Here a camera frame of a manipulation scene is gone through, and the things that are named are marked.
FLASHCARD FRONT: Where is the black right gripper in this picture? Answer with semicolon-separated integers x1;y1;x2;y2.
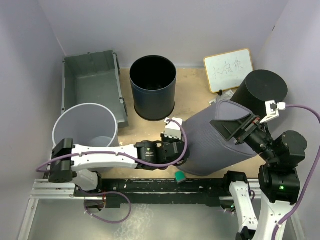
211;110;278;162

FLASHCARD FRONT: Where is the grey slatted square basket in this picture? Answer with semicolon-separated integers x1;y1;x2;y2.
177;100;257;177

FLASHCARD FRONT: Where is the black ribbed round bin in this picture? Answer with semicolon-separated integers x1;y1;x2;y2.
230;69;288;119

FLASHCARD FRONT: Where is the dark blue round bin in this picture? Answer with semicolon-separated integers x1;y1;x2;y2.
129;55;177;122

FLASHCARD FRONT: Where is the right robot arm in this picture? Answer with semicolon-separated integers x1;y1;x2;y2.
210;113;308;240

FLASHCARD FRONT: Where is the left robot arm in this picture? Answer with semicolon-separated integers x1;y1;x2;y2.
48;134;190;196

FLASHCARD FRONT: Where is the green tape measure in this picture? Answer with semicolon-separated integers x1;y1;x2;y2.
174;171;187;184

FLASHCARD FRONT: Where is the clear ruler set pouch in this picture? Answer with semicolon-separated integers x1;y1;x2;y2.
208;90;235;105

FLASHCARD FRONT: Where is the yellow framed whiteboard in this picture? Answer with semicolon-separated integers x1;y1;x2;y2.
203;48;254;94

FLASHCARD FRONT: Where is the grey round plastic bin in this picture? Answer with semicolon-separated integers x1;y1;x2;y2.
52;103;120;147

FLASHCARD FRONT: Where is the grey plastic crate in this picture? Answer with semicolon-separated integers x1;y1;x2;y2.
61;50;129;128

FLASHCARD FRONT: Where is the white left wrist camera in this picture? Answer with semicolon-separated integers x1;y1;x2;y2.
163;117;184;140

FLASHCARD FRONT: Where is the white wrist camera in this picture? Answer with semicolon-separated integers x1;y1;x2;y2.
260;100;286;124
163;117;184;140

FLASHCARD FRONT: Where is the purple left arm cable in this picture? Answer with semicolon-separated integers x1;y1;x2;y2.
35;119;189;173

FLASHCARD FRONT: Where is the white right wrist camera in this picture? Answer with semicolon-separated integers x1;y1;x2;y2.
260;100;286;124

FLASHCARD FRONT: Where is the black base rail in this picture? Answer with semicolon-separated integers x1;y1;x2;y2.
73;172;251;210

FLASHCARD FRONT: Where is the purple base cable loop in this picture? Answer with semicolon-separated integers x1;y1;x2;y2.
83;191;133;224

